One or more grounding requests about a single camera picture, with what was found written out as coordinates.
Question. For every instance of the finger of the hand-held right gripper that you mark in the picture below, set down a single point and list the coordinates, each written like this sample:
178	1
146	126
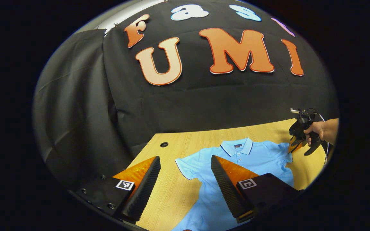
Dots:
293	146

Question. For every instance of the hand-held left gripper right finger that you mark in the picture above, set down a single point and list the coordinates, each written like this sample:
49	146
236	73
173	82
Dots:
226	189

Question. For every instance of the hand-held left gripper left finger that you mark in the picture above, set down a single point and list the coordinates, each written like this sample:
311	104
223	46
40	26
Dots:
145	189

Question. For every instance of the light blue T-shirt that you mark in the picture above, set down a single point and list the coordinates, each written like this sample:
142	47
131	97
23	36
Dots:
204	199

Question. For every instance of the row of backdrop clips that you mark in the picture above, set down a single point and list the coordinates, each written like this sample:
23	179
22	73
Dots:
116	24

